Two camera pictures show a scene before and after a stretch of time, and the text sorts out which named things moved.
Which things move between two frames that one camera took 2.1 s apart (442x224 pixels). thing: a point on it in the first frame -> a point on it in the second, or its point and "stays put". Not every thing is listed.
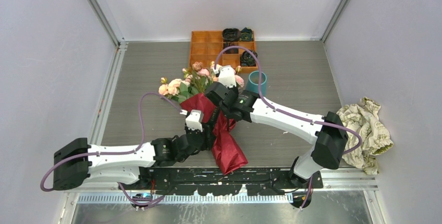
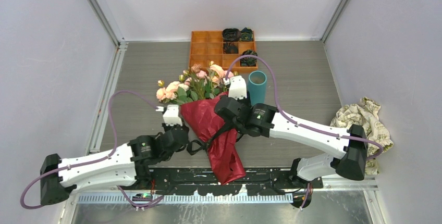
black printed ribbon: (213, 117) -> (194, 146)
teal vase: (253, 84) stays put
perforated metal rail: (192, 199) stays put
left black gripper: (208, 137) -> (167, 127)
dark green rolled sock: (248, 59) stays put
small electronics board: (143, 196) stays put
